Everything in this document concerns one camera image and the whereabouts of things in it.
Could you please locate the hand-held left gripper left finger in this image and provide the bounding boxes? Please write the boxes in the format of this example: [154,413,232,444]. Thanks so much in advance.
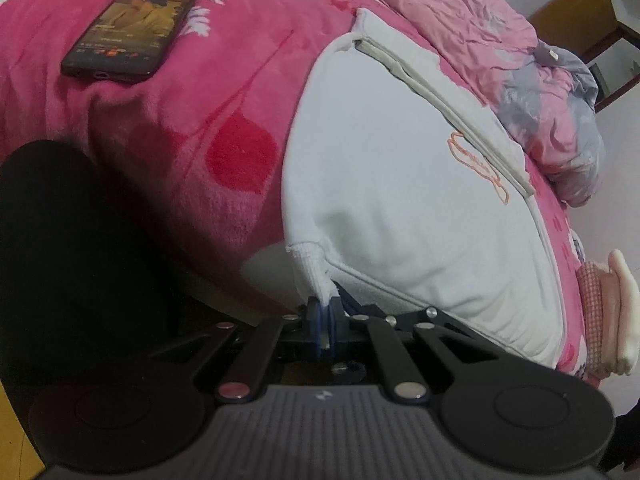
[150,297,326,405]

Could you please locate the pink grey floral duvet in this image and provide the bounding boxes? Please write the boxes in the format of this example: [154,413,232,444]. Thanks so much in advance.
[345,0,606,208]

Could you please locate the pink checkered folded cloth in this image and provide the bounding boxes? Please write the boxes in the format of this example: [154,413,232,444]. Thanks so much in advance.
[577,260,613,376]

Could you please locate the person's black trousers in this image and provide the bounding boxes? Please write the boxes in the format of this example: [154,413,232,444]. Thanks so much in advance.
[0,140,191,386]

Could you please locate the black smartphone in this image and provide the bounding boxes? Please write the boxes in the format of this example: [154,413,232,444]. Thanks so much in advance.
[61,0,202,83]

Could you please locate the white sweatshirt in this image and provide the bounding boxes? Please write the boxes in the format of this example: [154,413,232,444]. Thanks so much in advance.
[282,7,568,368]

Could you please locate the wooden door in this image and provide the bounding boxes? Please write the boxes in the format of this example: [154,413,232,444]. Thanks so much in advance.
[530,0,626,63]

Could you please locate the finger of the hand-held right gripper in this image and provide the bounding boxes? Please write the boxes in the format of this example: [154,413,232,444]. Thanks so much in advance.
[332,282,473,341]

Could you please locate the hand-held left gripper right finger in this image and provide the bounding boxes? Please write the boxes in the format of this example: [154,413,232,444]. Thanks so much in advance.
[327,298,501,403]

